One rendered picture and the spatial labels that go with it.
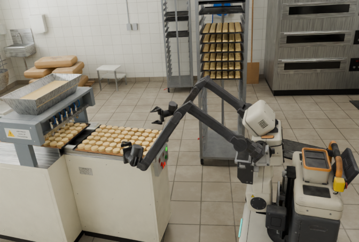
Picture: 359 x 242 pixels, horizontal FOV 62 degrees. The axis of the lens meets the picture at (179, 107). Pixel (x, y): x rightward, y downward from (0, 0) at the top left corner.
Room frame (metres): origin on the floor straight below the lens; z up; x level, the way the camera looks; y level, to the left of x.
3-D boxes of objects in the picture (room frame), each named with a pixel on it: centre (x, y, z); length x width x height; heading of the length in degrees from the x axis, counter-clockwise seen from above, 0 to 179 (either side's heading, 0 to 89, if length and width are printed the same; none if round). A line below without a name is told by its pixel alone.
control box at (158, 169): (1.90, 0.16, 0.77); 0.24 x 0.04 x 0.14; 163
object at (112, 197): (2.00, 0.51, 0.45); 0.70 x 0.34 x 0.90; 73
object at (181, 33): (5.59, -0.06, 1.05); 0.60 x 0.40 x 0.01; 176
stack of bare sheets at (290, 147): (3.05, -1.40, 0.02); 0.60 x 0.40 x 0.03; 55
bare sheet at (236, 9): (3.15, -0.49, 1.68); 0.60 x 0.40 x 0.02; 170
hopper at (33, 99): (2.15, 0.99, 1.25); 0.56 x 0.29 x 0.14; 163
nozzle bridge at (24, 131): (2.15, 0.99, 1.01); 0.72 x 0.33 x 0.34; 163
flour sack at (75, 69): (5.67, 2.08, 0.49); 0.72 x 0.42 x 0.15; 178
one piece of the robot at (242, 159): (1.69, -0.44, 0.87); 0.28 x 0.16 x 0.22; 162
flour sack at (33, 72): (5.76, 2.62, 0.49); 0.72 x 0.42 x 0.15; 173
